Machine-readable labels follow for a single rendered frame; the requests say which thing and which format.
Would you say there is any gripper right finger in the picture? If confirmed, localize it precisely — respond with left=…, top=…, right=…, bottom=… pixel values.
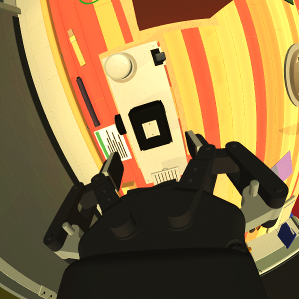
left=177, top=130, right=290, bottom=209

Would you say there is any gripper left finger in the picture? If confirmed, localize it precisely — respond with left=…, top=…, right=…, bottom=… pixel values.
left=43, top=151, right=125, bottom=253

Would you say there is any black square cradle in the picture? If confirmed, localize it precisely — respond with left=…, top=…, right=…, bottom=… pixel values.
left=127, top=100, right=174, bottom=152

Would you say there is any small orange block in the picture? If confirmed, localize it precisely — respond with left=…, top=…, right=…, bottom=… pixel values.
left=121, top=180, right=137, bottom=195

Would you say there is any purple card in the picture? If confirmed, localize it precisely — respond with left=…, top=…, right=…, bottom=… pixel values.
left=270, top=150, right=294, bottom=183

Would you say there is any white card with green stripe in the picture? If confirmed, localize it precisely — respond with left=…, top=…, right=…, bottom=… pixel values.
left=93, top=123, right=133, bottom=162

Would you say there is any black round knob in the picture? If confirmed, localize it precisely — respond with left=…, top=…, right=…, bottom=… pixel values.
left=114, top=113, right=128, bottom=136

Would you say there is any cream upright box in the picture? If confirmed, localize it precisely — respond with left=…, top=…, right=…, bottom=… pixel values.
left=277, top=195, right=297, bottom=233

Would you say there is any white ribbed grille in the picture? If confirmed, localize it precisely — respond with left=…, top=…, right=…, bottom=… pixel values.
left=150, top=165, right=182, bottom=186

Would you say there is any blue booklet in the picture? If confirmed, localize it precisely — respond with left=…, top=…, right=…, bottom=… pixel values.
left=277, top=221, right=298, bottom=249

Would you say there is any dark purple rod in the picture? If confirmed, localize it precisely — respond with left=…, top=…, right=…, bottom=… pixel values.
left=75, top=76, right=102, bottom=128

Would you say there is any grey round disc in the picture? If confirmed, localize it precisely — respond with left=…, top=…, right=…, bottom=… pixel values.
left=283, top=43, right=299, bottom=109

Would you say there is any cream dome knob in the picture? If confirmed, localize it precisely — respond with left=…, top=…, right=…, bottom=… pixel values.
left=103, top=52, right=138, bottom=83

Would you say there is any tan speckled board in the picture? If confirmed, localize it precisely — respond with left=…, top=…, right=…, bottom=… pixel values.
left=98, top=0, right=220, bottom=164

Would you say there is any brown box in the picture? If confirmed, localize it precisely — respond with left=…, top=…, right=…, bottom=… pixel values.
left=131, top=0, right=235, bottom=32

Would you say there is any cream device base plate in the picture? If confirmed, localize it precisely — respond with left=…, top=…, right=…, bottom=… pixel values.
left=98, top=40, right=191, bottom=186

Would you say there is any black block switch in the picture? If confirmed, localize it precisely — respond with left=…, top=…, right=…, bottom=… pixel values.
left=150, top=47, right=167, bottom=67

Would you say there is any white wall socket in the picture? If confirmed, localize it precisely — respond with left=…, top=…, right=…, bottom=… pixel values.
left=38, top=285, right=57, bottom=299

